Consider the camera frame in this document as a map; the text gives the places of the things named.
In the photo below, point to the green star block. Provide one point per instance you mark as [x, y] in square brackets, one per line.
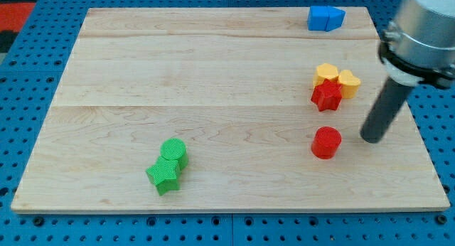
[164, 174]

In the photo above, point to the light wooden board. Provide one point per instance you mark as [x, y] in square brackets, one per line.
[235, 85]

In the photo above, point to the red cylinder block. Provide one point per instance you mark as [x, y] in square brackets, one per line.
[326, 142]

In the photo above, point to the red star block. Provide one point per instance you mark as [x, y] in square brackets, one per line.
[327, 95]

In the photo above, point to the blue pentagon block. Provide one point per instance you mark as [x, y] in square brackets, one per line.
[335, 18]

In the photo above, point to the blue cube block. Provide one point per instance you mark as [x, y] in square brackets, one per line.
[317, 18]

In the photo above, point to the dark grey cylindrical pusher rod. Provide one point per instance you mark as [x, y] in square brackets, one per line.
[386, 107]

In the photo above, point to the yellow heart block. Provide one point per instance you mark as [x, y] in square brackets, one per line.
[349, 84]

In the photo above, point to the green cylinder block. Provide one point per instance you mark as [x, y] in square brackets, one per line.
[175, 149]

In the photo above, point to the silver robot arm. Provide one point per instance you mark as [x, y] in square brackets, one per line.
[417, 47]

